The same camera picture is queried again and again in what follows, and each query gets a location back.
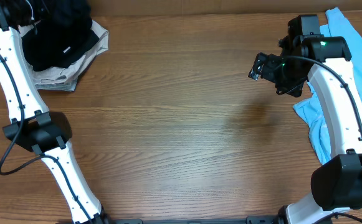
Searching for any folded black garment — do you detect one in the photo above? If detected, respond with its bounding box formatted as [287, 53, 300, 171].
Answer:
[22, 17, 99, 72]

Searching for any light blue t-shirt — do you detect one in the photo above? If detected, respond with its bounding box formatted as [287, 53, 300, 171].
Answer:
[293, 7, 362, 164]

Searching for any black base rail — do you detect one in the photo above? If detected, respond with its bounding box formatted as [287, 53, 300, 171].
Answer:
[82, 215, 288, 224]

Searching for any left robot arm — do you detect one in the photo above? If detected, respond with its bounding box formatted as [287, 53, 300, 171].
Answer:
[0, 1, 110, 223]

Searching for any folded grey garment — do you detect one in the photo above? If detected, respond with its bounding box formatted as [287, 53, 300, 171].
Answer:
[36, 78, 78, 91]

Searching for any black polo shirt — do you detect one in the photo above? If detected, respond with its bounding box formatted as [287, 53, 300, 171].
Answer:
[24, 0, 92, 34]

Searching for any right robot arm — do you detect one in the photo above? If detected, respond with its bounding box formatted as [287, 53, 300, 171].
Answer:
[247, 14, 362, 223]

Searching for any folded beige garment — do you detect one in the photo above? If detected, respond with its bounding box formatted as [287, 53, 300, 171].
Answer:
[26, 21, 109, 85]

